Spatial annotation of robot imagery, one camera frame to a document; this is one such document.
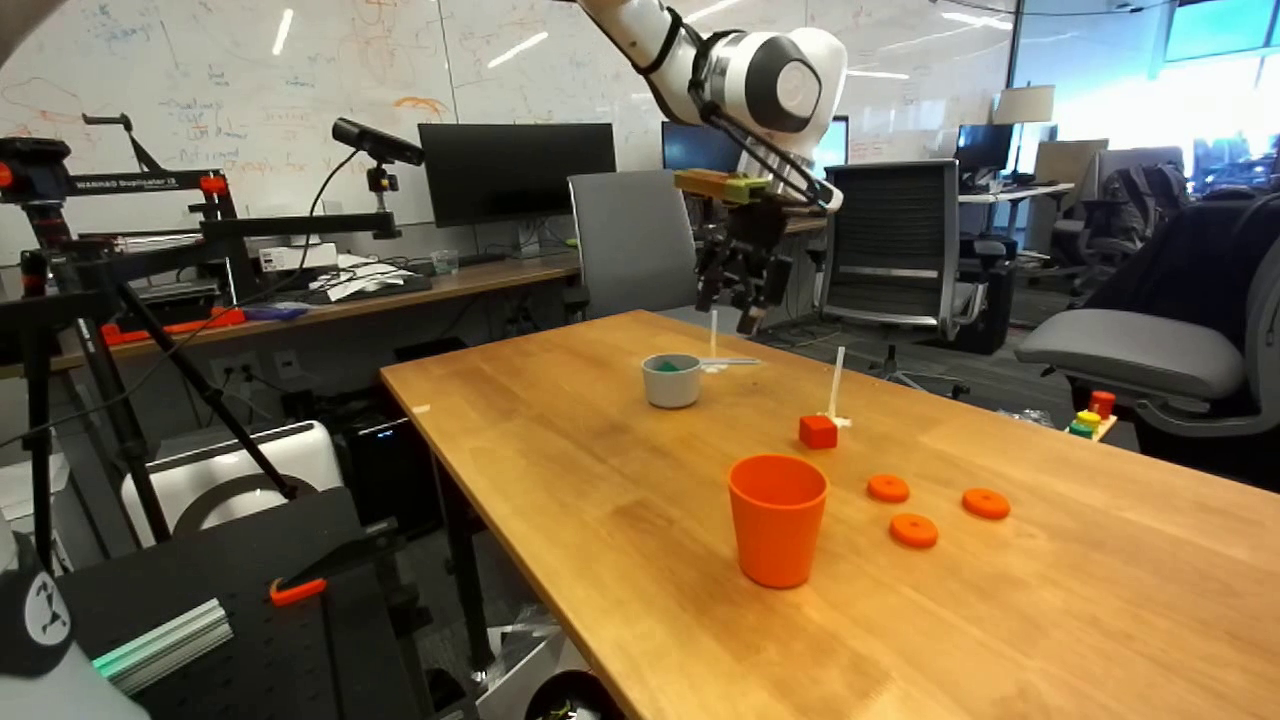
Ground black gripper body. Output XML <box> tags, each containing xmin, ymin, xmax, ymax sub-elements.
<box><xmin>701</xmin><ymin>196</ymin><xmax>793</xmax><ymax>288</ymax></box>

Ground grey measuring scoop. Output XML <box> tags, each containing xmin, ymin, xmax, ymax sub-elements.
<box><xmin>642</xmin><ymin>348</ymin><xmax>709</xmax><ymax>412</ymax></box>

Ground grey office chair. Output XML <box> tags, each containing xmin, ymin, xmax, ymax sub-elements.
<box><xmin>563</xmin><ymin>167</ymin><xmax>759</xmax><ymax>341</ymax></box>
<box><xmin>1016</xmin><ymin>231</ymin><xmax>1280</xmax><ymax>490</ymax></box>

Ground black monitor dark screen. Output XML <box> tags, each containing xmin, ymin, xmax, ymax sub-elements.
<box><xmin>658</xmin><ymin>116</ymin><xmax>746</xmax><ymax>179</ymax></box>

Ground monitor with lit screen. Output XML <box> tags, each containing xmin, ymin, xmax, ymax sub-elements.
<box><xmin>809</xmin><ymin>116</ymin><xmax>852</xmax><ymax>187</ymax></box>

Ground black mesh office chair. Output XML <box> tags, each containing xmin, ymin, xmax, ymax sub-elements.
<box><xmin>817</xmin><ymin>156</ymin><xmax>995</xmax><ymax>361</ymax></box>

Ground orange flat disc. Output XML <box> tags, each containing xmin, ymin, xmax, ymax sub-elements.
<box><xmin>957</xmin><ymin>483</ymin><xmax>1016</xmax><ymax>524</ymax></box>
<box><xmin>886</xmin><ymin>510</ymin><xmax>943</xmax><ymax>552</ymax></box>
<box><xmin>863</xmin><ymin>473</ymin><xmax>918</xmax><ymax>509</ymax></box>

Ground large black monitor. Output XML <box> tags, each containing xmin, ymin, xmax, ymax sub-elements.
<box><xmin>415</xmin><ymin>121</ymin><xmax>619</xmax><ymax>231</ymax></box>

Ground orange plastic cup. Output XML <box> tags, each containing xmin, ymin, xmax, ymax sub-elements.
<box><xmin>723</xmin><ymin>450</ymin><xmax>831</xmax><ymax>592</ymax></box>

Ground long wooden desk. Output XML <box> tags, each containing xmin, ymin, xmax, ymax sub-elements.
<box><xmin>36</xmin><ymin>210</ymin><xmax>831</xmax><ymax>382</ymax></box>

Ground small distant monitor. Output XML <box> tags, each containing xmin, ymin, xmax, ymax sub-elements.
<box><xmin>952</xmin><ymin>121</ymin><xmax>1016</xmax><ymax>176</ymax></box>

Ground lamp with beige shade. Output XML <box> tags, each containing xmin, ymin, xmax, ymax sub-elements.
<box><xmin>994</xmin><ymin>78</ymin><xmax>1062</xmax><ymax>176</ymax></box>

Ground tan office chair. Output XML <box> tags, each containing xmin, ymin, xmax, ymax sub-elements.
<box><xmin>1033</xmin><ymin>136</ymin><xmax>1113</xmax><ymax>202</ymax></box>

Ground white crumpled papers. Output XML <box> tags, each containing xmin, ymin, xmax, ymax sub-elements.
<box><xmin>303</xmin><ymin>259</ymin><xmax>420</xmax><ymax>304</ymax></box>

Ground colourful wooden peg toy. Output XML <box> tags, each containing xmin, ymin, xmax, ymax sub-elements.
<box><xmin>1065</xmin><ymin>382</ymin><xmax>1124</xmax><ymax>442</ymax></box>

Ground black computer tower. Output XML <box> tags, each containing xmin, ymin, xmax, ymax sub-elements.
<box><xmin>283</xmin><ymin>334</ymin><xmax>464</xmax><ymax>535</ymax></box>

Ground black table leg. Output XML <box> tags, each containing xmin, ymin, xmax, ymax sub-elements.
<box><xmin>427</xmin><ymin>450</ymin><xmax>502</xmax><ymax>676</ymax></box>

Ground flat white box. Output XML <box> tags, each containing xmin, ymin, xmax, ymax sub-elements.
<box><xmin>257</xmin><ymin>240</ymin><xmax>341</xmax><ymax>275</ymax></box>

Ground white wheeled base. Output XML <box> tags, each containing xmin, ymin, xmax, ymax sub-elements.
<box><xmin>464</xmin><ymin>614</ymin><xmax>633</xmax><ymax>720</ymax></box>

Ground dark jacket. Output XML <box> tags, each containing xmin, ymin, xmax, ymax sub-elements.
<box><xmin>1083</xmin><ymin>193</ymin><xmax>1280</xmax><ymax>351</ymax></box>

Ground white silver case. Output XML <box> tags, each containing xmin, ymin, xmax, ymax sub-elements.
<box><xmin>117</xmin><ymin>414</ymin><xmax>347</xmax><ymax>552</ymax></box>

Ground orange clamp bar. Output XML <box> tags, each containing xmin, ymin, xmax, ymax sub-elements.
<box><xmin>95</xmin><ymin>304</ymin><xmax>253</xmax><ymax>356</ymax></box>

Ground black tripod rig orange knobs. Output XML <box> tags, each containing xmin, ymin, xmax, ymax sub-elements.
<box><xmin>0</xmin><ymin>110</ymin><xmax>403</xmax><ymax>577</ymax></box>

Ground pale green metal tube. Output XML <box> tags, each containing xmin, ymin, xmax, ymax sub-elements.
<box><xmin>88</xmin><ymin>595</ymin><xmax>240</xmax><ymax>701</ymax></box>

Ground black cap with logo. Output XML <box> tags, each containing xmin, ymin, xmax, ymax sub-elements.
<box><xmin>0</xmin><ymin>565</ymin><xmax>79</xmax><ymax>678</ymax></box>

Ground wrist camera on wooden mount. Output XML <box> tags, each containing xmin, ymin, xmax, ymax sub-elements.
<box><xmin>674</xmin><ymin>167</ymin><xmax>775</xmax><ymax>208</ymax></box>

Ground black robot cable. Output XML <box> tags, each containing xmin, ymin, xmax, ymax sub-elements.
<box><xmin>666</xmin><ymin>12</ymin><xmax>852</xmax><ymax>217</ymax></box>

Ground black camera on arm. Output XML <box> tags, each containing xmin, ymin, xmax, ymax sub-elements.
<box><xmin>327</xmin><ymin>110</ymin><xmax>433</xmax><ymax>173</ymax></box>

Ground black case orange handle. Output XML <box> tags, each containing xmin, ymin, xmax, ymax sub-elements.
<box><xmin>55</xmin><ymin>483</ymin><xmax>446</xmax><ymax>720</ymax></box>

